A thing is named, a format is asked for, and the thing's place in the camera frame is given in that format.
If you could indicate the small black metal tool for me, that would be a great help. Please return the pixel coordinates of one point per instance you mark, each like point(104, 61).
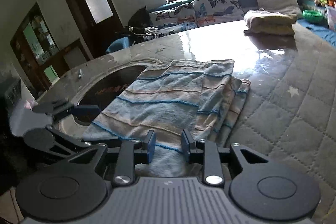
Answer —
point(80, 72)

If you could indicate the grey quilted star table cover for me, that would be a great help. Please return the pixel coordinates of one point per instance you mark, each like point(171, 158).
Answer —
point(289, 114)

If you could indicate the dark wooden door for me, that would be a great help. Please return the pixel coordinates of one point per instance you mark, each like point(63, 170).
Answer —
point(98, 23)

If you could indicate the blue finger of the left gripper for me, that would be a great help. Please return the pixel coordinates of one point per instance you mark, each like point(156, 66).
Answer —
point(109, 141)
point(85, 110)

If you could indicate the upright butterfly print pillow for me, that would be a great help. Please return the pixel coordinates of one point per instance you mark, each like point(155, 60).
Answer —
point(209, 12)

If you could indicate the green plastic bowl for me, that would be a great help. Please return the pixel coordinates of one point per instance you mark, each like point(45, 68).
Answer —
point(312, 16)

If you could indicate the clear plastic storage box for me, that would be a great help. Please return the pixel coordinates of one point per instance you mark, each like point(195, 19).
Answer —
point(331, 18)

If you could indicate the round black induction cooktop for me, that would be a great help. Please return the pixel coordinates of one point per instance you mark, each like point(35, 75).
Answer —
point(103, 90)

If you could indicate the blue sofa bench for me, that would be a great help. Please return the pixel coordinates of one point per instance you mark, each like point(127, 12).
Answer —
point(246, 5)

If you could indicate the black bag on sofa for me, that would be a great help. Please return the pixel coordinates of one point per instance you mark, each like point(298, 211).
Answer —
point(138, 28)

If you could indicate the dark wooden cabinet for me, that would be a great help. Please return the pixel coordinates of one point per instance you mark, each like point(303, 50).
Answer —
point(42, 61)

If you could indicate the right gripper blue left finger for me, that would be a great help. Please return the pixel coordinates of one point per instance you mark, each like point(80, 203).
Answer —
point(148, 147)

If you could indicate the grey plain pillow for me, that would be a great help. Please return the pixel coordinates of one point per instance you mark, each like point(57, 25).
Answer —
point(282, 6)

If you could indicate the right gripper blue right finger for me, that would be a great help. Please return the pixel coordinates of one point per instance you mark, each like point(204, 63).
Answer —
point(189, 147)

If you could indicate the white pink plastic bag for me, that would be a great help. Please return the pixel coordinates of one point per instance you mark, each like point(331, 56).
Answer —
point(29, 104)

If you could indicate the folded yellow floral blanket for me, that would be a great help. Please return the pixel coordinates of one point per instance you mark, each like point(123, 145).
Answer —
point(271, 23)

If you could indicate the long butterfly print cushion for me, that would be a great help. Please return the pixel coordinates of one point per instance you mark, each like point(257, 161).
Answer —
point(172, 21)

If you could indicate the blue striped knit garment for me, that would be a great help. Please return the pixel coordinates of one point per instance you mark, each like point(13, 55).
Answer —
point(168, 97)

